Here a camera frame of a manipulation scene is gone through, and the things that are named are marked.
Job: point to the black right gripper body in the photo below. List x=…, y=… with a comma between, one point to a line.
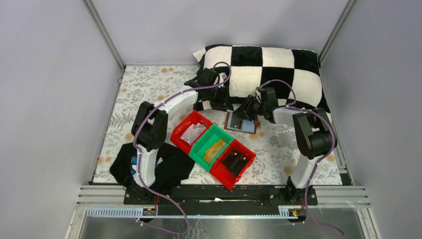
x=246, y=110

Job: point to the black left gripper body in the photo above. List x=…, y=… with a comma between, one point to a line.
x=217, y=100

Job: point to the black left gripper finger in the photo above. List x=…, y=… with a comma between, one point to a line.
x=226, y=104
x=217, y=105

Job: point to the black card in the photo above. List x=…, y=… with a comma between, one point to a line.
x=236, y=121
x=235, y=162

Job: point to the brown leather card holder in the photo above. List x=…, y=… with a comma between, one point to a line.
x=247, y=127

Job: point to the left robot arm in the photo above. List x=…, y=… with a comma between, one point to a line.
x=150, y=125

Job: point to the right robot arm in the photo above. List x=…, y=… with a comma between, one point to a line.
x=314, y=135

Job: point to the white VIP card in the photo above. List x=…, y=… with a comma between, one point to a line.
x=192, y=133

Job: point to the red bin with white cards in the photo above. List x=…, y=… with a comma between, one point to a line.
x=193, y=118

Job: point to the yellow card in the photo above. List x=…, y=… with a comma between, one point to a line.
x=213, y=151

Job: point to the red bin with black cards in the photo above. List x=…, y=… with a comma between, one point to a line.
x=220, y=172

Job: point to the black white checkered pillow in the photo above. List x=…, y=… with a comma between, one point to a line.
x=293, y=73

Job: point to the green plastic bin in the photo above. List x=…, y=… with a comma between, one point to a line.
x=210, y=146

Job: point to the black cloth with blue print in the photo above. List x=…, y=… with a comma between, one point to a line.
x=172, y=166

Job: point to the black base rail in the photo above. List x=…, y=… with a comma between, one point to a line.
x=266, y=194

